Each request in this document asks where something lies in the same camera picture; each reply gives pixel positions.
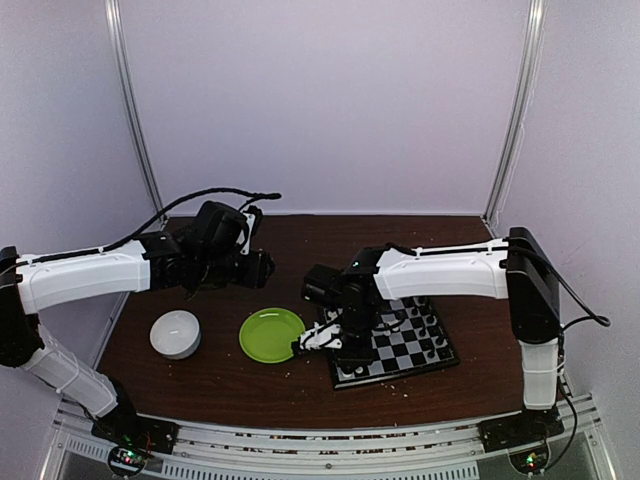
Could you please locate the right aluminium corner post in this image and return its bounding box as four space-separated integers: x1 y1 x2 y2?
485 0 546 217

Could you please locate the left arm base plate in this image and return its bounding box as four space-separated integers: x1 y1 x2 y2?
85 412 179 455

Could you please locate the white bowl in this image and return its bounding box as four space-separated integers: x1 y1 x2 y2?
149 310 201 360

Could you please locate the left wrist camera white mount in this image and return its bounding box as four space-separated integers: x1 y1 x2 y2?
236 205 263 255

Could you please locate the black and white chessboard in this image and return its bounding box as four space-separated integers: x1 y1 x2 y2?
327 296 460 390

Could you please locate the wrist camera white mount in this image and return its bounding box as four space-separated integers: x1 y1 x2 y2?
291 322 343 356
236 205 263 255

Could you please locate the aluminium corner post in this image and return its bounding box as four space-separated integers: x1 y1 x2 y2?
485 0 546 217
104 0 164 213

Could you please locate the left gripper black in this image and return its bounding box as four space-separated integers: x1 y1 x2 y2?
195 247 274 288

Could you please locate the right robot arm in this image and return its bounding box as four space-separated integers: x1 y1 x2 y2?
291 227 562 442

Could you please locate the lime green plate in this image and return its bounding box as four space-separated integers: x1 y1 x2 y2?
238 307 305 364

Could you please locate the black braided cable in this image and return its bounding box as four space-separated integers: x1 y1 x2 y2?
84 188 283 261

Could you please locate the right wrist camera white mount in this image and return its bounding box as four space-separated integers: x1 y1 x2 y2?
291 322 343 356

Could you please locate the aluminium front rail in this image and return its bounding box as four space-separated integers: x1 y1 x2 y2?
39 392 616 480

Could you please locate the left aluminium corner post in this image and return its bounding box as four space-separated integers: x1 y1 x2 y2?
104 0 164 213

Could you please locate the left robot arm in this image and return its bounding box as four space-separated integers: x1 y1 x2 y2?
1 201 275 444

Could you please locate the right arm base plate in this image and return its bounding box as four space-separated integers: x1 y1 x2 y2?
477 411 565 453

